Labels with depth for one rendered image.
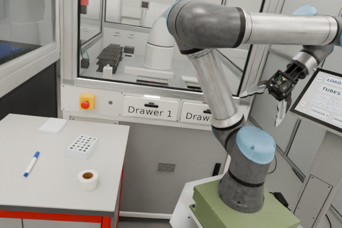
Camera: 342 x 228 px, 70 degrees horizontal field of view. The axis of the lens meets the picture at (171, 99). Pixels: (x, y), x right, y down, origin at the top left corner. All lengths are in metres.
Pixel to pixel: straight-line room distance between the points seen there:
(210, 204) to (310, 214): 1.05
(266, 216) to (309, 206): 0.93
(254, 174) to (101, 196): 0.52
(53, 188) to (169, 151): 0.73
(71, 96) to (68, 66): 0.16
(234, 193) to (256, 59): 0.75
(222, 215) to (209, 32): 0.53
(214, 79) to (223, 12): 0.23
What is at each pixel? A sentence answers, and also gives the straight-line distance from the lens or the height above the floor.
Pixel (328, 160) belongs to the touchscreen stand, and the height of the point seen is 0.75.
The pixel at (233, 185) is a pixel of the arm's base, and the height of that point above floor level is 0.93.
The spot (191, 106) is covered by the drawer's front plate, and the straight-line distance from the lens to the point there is 1.33.
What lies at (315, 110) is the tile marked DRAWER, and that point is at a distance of 1.50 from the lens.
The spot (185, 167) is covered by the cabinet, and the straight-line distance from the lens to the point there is 1.58.
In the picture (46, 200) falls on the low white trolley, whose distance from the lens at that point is 0.96.
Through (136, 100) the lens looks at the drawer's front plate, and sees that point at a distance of 1.30.
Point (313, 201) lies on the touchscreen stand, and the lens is 1.77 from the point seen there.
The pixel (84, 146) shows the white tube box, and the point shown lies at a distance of 1.13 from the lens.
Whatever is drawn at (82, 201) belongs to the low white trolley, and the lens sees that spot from 0.94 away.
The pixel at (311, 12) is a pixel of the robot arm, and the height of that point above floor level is 1.45.
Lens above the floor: 1.43
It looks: 22 degrees down
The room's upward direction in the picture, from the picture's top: 9 degrees clockwise
